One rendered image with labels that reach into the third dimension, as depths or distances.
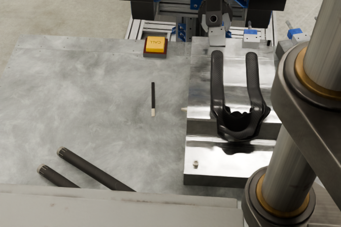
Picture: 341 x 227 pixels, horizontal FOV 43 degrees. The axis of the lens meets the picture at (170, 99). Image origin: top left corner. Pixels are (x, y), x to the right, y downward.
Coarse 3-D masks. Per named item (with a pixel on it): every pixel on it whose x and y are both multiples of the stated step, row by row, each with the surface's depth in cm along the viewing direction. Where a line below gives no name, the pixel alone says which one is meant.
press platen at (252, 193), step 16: (256, 176) 62; (256, 192) 60; (320, 192) 61; (256, 208) 59; (272, 208) 58; (304, 208) 58; (320, 208) 59; (336, 208) 59; (256, 224) 59; (272, 224) 58; (288, 224) 57; (304, 224) 58; (320, 224) 57; (336, 224) 58
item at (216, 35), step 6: (222, 24) 137; (210, 30) 134; (216, 30) 134; (222, 30) 134; (210, 36) 134; (216, 36) 134; (222, 36) 134; (210, 42) 136; (216, 42) 136; (222, 42) 136
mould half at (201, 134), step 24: (192, 48) 137; (216, 48) 137; (240, 48) 137; (264, 48) 137; (192, 72) 131; (240, 72) 131; (264, 72) 131; (192, 96) 120; (240, 96) 121; (264, 96) 122; (192, 120) 114; (216, 120) 114; (264, 120) 113; (192, 144) 117; (216, 144) 117; (240, 144) 117; (264, 144) 117; (192, 168) 112; (216, 168) 112; (240, 168) 112
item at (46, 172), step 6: (42, 168) 116; (48, 168) 116; (42, 174) 116; (48, 174) 114; (54, 174) 114; (60, 174) 115; (54, 180) 113; (60, 180) 112; (66, 180) 112; (60, 186) 112; (66, 186) 111; (72, 186) 110; (78, 186) 111
